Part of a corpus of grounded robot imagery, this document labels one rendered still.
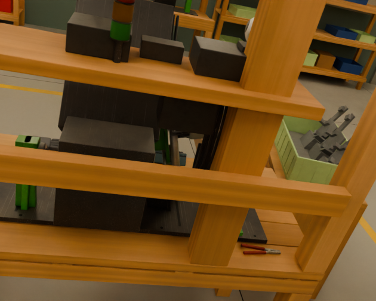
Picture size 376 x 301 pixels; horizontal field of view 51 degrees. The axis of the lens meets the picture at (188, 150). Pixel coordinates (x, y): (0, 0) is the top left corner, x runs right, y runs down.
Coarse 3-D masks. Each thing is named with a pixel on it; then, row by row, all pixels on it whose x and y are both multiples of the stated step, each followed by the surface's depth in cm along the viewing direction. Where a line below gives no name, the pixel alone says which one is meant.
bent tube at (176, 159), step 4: (172, 136) 145; (176, 136) 145; (172, 140) 144; (176, 140) 145; (172, 144) 144; (176, 144) 144; (172, 148) 144; (176, 148) 144; (172, 152) 144; (176, 152) 144; (172, 156) 145; (176, 156) 144; (172, 160) 145; (176, 160) 145; (172, 164) 147; (176, 164) 146
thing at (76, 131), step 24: (72, 120) 132; (96, 120) 135; (72, 144) 120; (96, 144) 122; (120, 144) 125; (144, 144) 129; (72, 192) 129; (96, 192) 130; (72, 216) 134; (96, 216) 135; (120, 216) 137
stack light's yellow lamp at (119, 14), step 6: (114, 6) 93; (120, 6) 92; (126, 6) 92; (132, 6) 93; (114, 12) 94; (120, 12) 93; (126, 12) 93; (132, 12) 95; (114, 18) 94; (120, 18) 93; (126, 18) 94
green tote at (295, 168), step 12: (288, 120) 265; (300, 120) 264; (312, 120) 264; (288, 132) 236; (300, 132) 269; (276, 144) 252; (288, 144) 230; (288, 156) 225; (288, 168) 220; (300, 168) 213; (312, 168) 213; (324, 168) 213; (300, 180) 217; (312, 180) 217; (324, 180) 216
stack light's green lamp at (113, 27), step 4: (112, 20) 95; (112, 24) 95; (116, 24) 94; (120, 24) 94; (124, 24) 94; (128, 24) 95; (112, 28) 95; (116, 28) 95; (120, 28) 95; (124, 28) 95; (128, 28) 96; (112, 32) 96; (116, 32) 95; (120, 32) 95; (124, 32) 95; (128, 32) 96; (112, 36) 96; (116, 36) 96; (120, 36) 96; (124, 36) 96; (128, 36) 97; (116, 40) 96; (120, 40) 96; (124, 40) 97; (128, 40) 98
